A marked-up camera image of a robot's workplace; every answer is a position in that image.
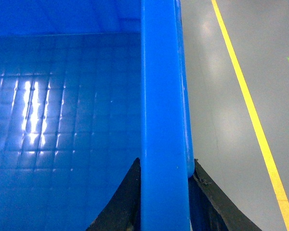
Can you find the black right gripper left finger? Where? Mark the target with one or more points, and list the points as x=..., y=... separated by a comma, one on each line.
x=123, y=211

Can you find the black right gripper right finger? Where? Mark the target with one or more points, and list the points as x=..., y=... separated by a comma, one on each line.
x=211, y=209

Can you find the blue plastic crate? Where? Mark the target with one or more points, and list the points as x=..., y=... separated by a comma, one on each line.
x=86, y=87

